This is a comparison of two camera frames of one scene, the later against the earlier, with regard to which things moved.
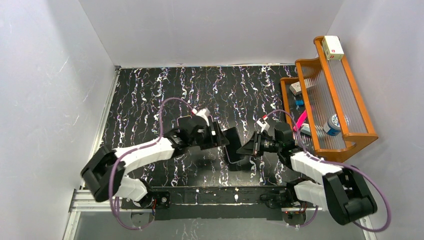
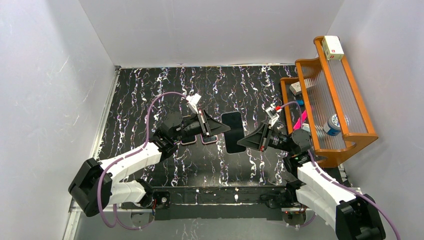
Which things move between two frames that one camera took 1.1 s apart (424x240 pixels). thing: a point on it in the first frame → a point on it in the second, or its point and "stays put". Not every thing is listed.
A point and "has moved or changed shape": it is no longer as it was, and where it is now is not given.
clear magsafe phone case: [232, 135] has moved or changed shape
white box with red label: [333, 47] stays put
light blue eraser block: [305, 129] stays put
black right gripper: [257, 144] → [265, 139]
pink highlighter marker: [300, 121] stays put
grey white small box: [295, 88] stays put
